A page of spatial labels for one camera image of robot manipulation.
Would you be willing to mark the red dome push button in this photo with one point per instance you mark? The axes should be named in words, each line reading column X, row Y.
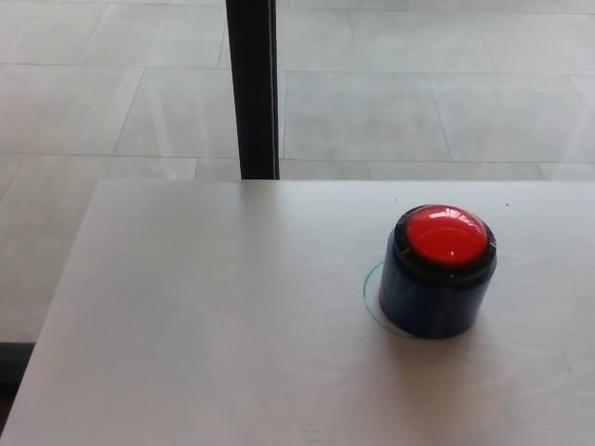
column 441, row 274

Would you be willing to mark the black window frame post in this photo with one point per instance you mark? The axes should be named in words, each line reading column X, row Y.
column 253, row 88

